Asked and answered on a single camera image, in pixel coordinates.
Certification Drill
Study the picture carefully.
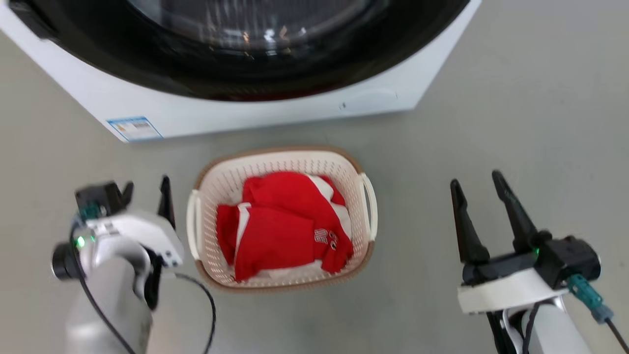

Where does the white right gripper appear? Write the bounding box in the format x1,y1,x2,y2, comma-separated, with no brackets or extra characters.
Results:
450,170,570,316

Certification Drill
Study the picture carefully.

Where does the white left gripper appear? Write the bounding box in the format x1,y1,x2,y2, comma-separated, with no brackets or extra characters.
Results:
85,175,184,269

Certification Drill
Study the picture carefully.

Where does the white perforated laundry basket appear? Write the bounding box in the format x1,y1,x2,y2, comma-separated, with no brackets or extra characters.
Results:
186,146,378,295

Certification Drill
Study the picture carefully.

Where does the blue energy label sticker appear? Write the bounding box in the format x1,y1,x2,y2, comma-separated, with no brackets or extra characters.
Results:
106,116,164,143

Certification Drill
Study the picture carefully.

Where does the black round washer door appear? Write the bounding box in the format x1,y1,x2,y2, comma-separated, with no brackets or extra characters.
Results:
7,0,472,103

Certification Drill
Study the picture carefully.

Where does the red and white jersey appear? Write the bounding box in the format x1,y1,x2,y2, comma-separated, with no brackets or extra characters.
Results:
216,171,355,282

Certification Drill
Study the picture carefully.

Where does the white front-load washing machine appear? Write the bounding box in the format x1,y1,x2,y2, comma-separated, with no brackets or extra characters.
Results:
0,0,483,144

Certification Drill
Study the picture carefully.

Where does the round white filter cover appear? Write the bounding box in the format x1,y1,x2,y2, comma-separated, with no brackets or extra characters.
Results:
338,88,399,112

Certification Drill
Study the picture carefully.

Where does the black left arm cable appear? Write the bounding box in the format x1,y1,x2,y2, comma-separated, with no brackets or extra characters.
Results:
167,272,218,354

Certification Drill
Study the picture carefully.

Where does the teal plug black cable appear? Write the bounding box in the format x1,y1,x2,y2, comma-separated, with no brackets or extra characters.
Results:
567,274,629,354

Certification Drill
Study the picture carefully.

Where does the black washer door handle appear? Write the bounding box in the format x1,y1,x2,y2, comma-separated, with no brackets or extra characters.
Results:
8,0,57,43

